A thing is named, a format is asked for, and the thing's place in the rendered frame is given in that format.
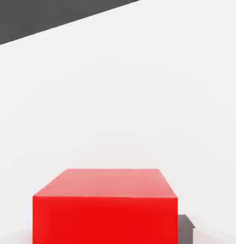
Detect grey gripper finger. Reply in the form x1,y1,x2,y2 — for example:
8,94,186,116
177,214,210,244

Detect small red cube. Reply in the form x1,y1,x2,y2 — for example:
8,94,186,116
32,168,179,244

